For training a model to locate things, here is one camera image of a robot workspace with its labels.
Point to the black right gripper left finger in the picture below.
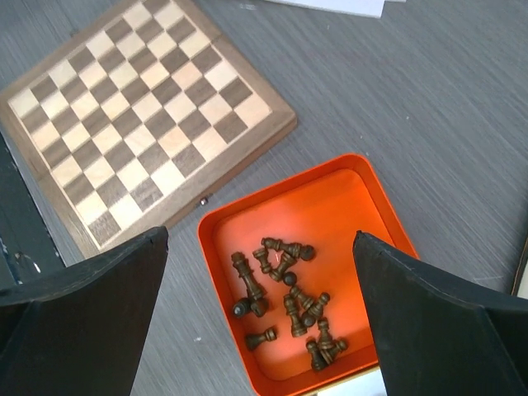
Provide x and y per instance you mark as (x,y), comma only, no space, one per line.
(82,330)

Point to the dark king chess piece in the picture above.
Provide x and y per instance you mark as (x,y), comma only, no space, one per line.
(258,304)

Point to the dark chess piece cluster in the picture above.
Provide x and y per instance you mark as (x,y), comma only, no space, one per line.
(276,257)

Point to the orange plastic tray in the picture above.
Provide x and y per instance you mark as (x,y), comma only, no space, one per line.
(324,207)

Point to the white paper sheet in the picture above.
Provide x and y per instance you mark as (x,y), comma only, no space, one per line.
(362,8)

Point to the wooden chess board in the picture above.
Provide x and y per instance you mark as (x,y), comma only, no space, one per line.
(138,117)

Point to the dark pawn lying alone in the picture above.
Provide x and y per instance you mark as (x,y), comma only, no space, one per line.
(254,340)

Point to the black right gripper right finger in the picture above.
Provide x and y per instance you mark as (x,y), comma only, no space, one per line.
(436,333)

